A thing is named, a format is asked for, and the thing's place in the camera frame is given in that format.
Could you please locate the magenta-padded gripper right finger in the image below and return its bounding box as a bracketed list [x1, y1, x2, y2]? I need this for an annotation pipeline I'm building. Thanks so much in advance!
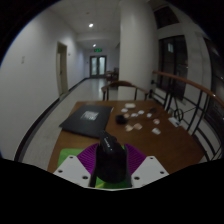
[124, 143, 170, 188]

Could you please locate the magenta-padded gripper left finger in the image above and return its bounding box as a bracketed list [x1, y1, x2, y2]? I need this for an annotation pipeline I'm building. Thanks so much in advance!
[53, 143, 101, 188]

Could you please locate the black computer mouse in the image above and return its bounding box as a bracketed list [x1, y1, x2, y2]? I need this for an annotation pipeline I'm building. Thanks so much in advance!
[91, 130, 131, 184]

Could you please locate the green mouse pad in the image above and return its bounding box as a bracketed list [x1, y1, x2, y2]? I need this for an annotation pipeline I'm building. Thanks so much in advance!
[56, 144, 133, 190]

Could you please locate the black closed laptop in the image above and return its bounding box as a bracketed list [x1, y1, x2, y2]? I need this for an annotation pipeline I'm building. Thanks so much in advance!
[59, 104, 115, 139]

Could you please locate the white paper sheet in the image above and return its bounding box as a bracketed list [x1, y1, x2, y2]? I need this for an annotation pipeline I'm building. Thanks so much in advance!
[168, 116, 183, 128]

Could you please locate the small black box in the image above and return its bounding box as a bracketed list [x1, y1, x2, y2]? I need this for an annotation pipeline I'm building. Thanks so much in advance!
[115, 114, 128, 125]

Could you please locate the small white box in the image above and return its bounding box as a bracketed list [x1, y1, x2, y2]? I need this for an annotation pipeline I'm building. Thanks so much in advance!
[124, 102, 137, 110]

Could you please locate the wooden armchair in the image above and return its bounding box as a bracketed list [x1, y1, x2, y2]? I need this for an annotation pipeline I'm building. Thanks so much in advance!
[100, 80, 150, 102]

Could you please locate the wood-topped black metal railing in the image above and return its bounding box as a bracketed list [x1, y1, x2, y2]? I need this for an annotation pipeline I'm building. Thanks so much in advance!
[146, 70, 224, 161]

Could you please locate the open side doorway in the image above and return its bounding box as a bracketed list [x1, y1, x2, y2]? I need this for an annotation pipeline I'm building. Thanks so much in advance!
[55, 41, 69, 98]

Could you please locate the glass double door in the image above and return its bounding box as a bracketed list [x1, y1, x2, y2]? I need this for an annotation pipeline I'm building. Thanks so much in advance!
[89, 55, 108, 79]

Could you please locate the tall dark window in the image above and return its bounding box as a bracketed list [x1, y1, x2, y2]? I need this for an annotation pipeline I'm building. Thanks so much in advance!
[156, 34, 189, 101]

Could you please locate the small dark transom window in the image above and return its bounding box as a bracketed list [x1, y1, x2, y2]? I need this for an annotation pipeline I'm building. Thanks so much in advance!
[153, 5, 184, 29]

